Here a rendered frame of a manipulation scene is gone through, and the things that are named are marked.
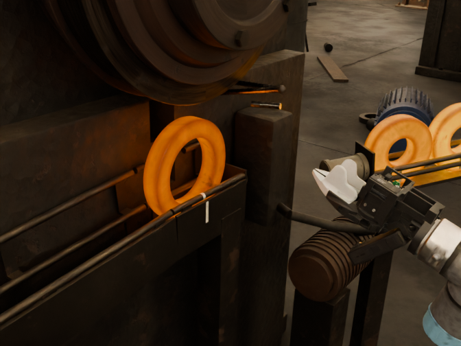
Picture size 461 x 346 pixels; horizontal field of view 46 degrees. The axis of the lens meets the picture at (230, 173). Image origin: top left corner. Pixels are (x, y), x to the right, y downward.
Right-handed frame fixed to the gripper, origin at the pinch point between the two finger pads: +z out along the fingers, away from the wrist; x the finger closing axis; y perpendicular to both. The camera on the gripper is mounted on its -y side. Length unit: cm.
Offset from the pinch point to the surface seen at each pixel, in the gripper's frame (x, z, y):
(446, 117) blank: -39.9, -6.9, 5.8
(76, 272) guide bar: 39.7, 12.5, -9.7
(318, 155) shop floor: -175, 65, -95
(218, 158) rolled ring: 6.0, 16.6, -4.6
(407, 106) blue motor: -189, 37, -51
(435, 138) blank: -38.2, -7.3, 1.3
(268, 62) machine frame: -19.9, 27.6, 4.9
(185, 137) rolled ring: 15.1, 18.3, 1.7
